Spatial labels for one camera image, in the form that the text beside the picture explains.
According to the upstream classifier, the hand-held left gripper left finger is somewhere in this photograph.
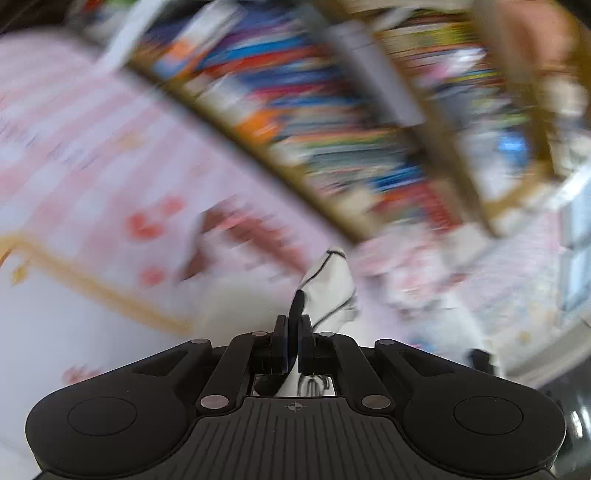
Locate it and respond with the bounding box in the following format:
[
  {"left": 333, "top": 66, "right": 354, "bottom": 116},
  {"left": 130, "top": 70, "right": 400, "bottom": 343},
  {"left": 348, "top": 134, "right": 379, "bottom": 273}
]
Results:
[{"left": 134, "top": 315, "right": 293, "bottom": 414}]

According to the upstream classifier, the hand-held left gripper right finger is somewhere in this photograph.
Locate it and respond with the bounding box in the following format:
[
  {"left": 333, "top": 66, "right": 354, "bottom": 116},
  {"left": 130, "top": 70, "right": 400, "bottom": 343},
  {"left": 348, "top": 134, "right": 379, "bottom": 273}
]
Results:
[{"left": 298, "top": 315, "right": 455, "bottom": 411}]

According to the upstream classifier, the white garment black trim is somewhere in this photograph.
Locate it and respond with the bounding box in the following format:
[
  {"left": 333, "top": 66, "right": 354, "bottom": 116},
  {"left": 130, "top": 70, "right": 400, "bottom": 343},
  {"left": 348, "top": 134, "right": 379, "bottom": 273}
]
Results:
[{"left": 254, "top": 247, "right": 363, "bottom": 398}]

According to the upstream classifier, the white pink plush bunny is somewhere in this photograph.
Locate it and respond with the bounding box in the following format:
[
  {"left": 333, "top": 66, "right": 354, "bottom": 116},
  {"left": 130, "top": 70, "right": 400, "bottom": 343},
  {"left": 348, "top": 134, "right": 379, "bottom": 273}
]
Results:
[{"left": 360, "top": 222, "right": 467, "bottom": 315}]

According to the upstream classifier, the white wooden bookshelf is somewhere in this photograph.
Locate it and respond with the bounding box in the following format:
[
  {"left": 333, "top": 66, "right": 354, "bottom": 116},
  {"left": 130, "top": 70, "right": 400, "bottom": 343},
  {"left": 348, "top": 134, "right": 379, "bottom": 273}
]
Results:
[{"left": 65, "top": 0, "right": 591, "bottom": 245}]

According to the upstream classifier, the row of colourful books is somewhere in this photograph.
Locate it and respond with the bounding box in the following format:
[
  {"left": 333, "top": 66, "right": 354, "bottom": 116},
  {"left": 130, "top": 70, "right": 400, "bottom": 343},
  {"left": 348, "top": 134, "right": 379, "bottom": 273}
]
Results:
[{"left": 134, "top": 0, "right": 532, "bottom": 222}]

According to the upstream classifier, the white tablet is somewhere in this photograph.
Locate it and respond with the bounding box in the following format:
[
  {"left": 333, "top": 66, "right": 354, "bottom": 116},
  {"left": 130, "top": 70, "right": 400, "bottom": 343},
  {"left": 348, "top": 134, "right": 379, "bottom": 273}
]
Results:
[{"left": 332, "top": 23, "right": 426, "bottom": 125}]

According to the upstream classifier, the pink checked table mat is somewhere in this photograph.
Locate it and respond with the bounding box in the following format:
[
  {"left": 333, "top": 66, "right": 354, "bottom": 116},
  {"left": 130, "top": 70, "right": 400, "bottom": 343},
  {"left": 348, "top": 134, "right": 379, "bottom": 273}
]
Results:
[{"left": 0, "top": 34, "right": 568, "bottom": 480}]

